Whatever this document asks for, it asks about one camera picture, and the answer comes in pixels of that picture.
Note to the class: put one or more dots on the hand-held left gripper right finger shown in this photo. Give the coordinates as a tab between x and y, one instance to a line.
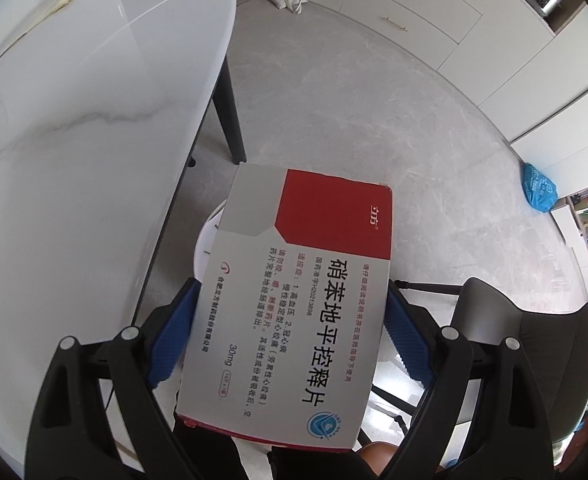
408	340

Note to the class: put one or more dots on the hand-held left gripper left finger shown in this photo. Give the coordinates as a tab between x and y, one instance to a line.
171	340

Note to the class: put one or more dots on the red and white medicine box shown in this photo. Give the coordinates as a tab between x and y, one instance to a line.
284	310

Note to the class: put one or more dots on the grey chair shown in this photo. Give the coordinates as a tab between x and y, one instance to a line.
513	360

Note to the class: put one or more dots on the blue plastic bag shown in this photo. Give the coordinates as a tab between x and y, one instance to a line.
538	187

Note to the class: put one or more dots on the tall white cabinet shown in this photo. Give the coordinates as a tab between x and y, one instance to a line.
563	110

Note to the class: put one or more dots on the black table leg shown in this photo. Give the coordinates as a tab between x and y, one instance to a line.
229	120

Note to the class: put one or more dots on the beige drawer cabinet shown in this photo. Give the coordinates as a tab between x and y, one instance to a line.
413	5

